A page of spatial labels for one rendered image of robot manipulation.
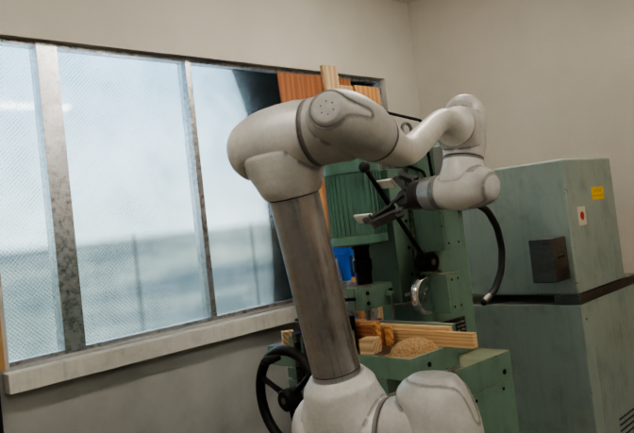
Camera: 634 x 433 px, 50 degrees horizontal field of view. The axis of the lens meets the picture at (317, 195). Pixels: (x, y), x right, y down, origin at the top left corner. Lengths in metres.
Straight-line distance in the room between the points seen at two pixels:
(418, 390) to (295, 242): 0.36
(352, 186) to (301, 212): 0.74
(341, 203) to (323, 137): 0.85
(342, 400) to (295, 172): 0.45
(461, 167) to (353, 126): 0.57
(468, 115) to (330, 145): 0.57
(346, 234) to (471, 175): 0.51
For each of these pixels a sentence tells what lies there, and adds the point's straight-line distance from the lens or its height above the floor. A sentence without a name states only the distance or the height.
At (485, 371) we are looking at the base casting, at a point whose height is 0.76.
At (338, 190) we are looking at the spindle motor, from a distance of 2.05.
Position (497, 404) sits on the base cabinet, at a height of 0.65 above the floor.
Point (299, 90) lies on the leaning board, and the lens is 3.80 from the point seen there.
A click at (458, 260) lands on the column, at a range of 2.31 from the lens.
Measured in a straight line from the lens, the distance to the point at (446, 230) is 2.13.
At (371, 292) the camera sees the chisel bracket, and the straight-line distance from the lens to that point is 2.09.
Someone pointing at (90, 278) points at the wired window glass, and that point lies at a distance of 3.08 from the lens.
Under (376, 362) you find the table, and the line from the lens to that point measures 1.92.
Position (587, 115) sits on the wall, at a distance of 4.19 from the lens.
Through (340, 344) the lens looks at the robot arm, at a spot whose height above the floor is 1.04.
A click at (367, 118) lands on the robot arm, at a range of 1.21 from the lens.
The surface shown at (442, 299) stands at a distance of 2.13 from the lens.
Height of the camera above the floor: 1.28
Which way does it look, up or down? 2 degrees up
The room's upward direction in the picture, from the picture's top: 6 degrees counter-clockwise
